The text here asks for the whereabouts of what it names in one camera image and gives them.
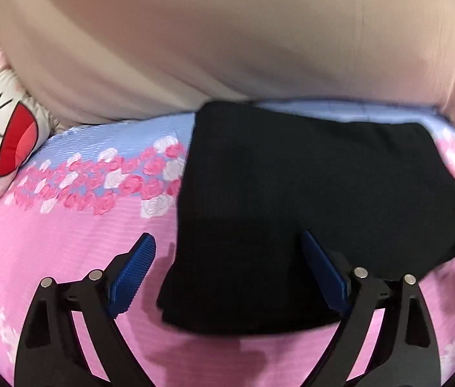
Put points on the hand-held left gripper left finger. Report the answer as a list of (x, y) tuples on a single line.
[(134, 270)]

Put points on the pink floral bed sheet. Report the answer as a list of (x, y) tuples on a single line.
[(70, 242)]

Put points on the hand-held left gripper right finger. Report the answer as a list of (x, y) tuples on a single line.
[(326, 274)]

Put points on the black pants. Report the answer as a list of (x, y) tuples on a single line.
[(292, 185)]

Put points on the beige curtain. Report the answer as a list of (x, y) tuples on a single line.
[(231, 36)]

